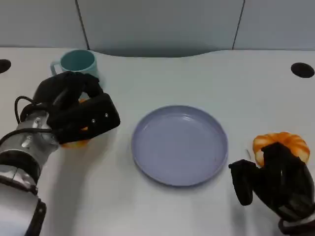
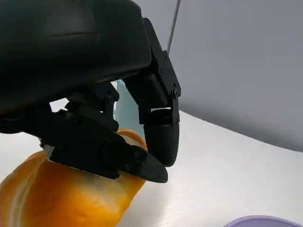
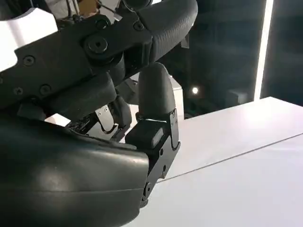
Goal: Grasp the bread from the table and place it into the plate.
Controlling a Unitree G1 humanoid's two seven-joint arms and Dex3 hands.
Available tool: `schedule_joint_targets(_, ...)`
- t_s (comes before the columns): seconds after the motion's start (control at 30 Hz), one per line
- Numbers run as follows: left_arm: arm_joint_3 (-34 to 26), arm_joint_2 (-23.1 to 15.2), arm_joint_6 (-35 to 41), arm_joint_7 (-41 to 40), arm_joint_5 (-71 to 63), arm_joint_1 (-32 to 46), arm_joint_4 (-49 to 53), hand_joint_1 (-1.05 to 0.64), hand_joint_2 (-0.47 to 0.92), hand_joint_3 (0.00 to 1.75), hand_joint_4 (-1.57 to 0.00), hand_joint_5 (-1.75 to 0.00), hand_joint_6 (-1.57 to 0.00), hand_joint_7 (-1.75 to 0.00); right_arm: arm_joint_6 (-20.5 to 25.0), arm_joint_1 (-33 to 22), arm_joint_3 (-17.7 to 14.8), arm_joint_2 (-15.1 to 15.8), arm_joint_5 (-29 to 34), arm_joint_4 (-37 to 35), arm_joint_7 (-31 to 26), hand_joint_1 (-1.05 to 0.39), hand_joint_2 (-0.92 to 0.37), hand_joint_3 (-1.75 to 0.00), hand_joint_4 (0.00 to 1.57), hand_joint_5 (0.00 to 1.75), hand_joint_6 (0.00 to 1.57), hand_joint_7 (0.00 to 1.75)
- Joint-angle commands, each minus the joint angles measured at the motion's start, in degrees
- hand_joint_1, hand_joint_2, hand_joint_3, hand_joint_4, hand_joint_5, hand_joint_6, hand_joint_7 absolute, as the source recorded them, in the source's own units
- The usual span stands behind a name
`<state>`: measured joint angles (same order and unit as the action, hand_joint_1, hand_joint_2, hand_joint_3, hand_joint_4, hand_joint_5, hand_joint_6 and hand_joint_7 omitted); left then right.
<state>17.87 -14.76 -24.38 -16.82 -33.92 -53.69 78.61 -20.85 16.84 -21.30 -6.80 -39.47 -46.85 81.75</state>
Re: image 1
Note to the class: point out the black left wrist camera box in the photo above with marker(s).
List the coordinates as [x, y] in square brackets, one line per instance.
[91, 118]

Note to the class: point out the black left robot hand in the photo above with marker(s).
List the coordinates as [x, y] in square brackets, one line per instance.
[59, 91]

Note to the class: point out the lilac plate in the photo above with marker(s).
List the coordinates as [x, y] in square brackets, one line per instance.
[179, 147]

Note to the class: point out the pale green mug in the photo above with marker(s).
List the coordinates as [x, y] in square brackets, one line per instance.
[81, 60]

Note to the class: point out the orange white toy bread roll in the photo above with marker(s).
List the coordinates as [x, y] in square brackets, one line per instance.
[278, 138]
[73, 145]

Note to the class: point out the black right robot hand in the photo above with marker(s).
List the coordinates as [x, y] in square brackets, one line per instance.
[283, 182]

